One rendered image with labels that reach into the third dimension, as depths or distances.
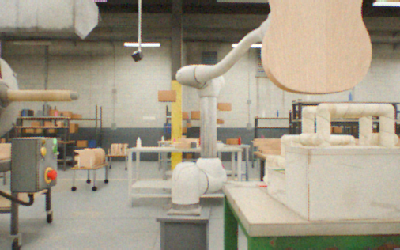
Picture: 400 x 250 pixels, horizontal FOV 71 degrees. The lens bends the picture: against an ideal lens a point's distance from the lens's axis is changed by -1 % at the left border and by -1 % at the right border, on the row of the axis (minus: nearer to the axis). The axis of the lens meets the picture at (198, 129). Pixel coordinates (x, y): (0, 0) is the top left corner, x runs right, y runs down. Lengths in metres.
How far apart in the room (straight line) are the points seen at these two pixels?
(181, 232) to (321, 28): 1.14
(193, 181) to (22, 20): 1.09
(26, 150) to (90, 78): 11.61
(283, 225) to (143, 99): 11.53
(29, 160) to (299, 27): 1.03
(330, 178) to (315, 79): 0.35
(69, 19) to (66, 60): 12.45
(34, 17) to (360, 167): 0.88
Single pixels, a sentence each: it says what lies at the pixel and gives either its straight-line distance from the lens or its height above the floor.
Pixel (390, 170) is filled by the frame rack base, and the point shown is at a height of 1.05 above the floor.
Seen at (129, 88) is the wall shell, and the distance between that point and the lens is 12.27.
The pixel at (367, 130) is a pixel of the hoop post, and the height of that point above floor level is 1.15.
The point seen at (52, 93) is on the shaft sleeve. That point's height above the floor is 1.25.
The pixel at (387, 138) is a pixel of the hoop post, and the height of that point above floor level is 1.13.
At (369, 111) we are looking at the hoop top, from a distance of 0.81.
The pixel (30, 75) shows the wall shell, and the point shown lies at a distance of 13.78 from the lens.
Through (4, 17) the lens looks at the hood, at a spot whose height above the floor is 1.42.
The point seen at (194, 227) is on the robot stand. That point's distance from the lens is 1.56.
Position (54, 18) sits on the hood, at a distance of 0.83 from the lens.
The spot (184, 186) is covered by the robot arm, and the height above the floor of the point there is 0.86.
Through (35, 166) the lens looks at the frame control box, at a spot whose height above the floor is 1.02.
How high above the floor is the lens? 1.14
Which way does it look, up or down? 1 degrees up
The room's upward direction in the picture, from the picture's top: straight up
